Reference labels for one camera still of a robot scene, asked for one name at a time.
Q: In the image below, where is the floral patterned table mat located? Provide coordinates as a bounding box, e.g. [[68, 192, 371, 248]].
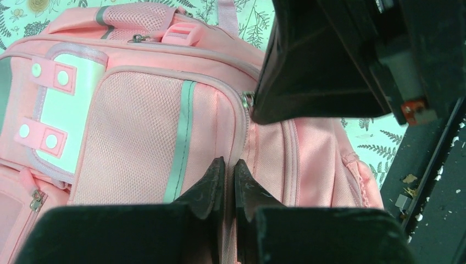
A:
[[1, 0, 407, 187]]

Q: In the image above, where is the pink student backpack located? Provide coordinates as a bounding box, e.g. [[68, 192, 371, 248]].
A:
[[1, 3, 383, 263]]

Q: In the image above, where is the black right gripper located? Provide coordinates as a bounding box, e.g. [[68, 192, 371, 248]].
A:
[[251, 1, 465, 125]]

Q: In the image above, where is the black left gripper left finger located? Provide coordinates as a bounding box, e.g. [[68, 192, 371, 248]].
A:
[[15, 157, 225, 263]]

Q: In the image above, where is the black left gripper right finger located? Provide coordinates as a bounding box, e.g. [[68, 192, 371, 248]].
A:
[[234, 160, 415, 263]]

